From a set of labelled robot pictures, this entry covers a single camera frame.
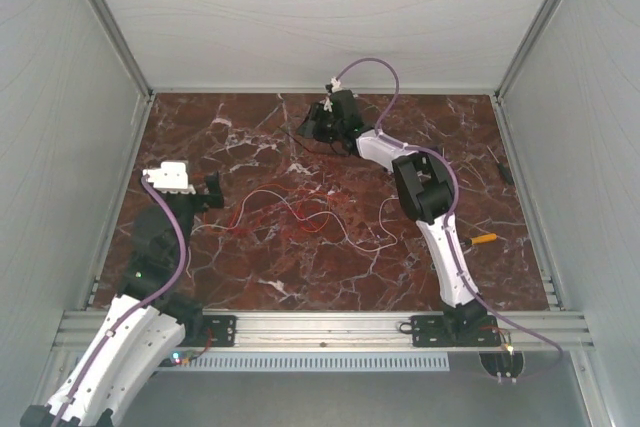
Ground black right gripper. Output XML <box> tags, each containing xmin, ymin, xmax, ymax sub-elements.
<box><xmin>295</xmin><ymin>103</ymin><xmax>342</xmax><ymax>144</ymax></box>

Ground orange wire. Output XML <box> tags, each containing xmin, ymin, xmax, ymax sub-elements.
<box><xmin>219</xmin><ymin>181</ymin><xmax>336</xmax><ymax>236</ymax></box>

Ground white wire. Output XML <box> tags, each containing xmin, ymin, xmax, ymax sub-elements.
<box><xmin>189</xmin><ymin>191</ymin><xmax>401</xmax><ymax>252</ymax></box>

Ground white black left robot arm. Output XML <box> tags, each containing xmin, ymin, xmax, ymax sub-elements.
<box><xmin>20</xmin><ymin>162</ymin><xmax>224</xmax><ymax>426</ymax></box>

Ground black precision screwdriver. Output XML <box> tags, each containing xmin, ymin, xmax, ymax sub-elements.
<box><xmin>488</xmin><ymin>147</ymin><xmax>515</xmax><ymax>186</ymax></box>

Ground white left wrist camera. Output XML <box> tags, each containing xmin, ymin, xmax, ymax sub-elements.
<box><xmin>142</xmin><ymin>160</ymin><xmax>196</xmax><ymax>195</ymax></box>

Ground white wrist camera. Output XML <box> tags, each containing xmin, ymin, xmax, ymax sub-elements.
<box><xmin>323</xmin><ymin>77</ymin><xmax>342</xmax><ymax>112</ymax></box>
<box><xmin>142</xmin><ymin>160</ymin><xmax>196</xmax><ymax>195</ymax></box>

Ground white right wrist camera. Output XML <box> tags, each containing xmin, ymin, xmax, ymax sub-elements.
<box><xmin>323</xmin><ymin>77</ymin><xmax>342</xmax><ymax>112</ymax></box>

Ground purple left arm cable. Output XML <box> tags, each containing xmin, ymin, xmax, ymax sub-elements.
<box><xmin>49</xmin><ymin>176</ymin><xmax>191</xmax><ymax>423</ymax></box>

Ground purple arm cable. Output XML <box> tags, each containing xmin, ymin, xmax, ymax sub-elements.
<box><xmin>333</xmin><ymin>57</ymin><xmax>565</xmax><ymax>384</ymax></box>
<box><xmin>49</xmin><ymin>176</ymin><xmax>191</xmax><ymax>423</ymax></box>

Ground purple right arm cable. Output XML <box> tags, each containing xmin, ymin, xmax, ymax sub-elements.
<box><xmin>333</xmin><ymin>57</ymin><xmax>565</xmax><ymax>384</ymax></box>

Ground grey slotted cable duct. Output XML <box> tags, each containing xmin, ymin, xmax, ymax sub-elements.
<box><xmin>159</xmin><ymin>351</ymin><xmax>450</xmax><ymax>373</ymax></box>

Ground aluminium front rail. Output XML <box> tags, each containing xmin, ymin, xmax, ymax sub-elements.
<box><xmin>53</xmin><ymin>309</ymin><xmax>596</xmax><ymax>351</ymax></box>

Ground orange handled screwdriver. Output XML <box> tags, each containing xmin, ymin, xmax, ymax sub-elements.
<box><xmin>461</xmin><ymin>233</ymin><xmax>498</xmax><ymax>246</ymax></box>

